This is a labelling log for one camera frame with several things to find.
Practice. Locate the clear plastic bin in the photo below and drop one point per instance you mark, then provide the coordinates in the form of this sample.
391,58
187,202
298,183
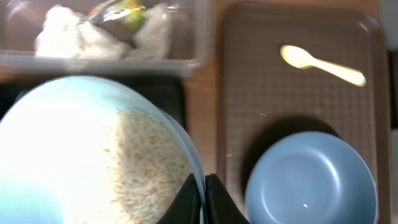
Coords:
21,23

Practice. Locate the black tray bin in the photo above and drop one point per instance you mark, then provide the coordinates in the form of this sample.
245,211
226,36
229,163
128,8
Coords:
164,91

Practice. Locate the dark blue plate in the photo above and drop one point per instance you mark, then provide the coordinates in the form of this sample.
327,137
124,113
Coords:
311,177

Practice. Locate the green snack wrapper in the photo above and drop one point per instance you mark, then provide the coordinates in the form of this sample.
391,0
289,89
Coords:
119,19

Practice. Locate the white tissue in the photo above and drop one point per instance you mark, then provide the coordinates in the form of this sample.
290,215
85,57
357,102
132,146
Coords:
66,34

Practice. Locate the white paper ball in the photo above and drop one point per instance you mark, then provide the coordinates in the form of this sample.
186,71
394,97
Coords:
153,39

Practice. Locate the pile of white rice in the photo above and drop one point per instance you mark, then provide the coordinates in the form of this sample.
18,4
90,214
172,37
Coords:
130,175

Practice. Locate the light blue rice bowl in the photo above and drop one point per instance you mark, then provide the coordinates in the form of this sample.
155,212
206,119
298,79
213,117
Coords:
39,130

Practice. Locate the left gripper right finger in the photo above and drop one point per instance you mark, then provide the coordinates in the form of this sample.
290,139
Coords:
220,207

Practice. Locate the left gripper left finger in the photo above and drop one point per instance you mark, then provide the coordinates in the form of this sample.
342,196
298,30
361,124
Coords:
186,206

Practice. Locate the brown serving tray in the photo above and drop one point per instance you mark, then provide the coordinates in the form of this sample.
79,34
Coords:
263,99

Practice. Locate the yellow plastic spoon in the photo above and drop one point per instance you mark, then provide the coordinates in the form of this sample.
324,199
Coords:
300,58

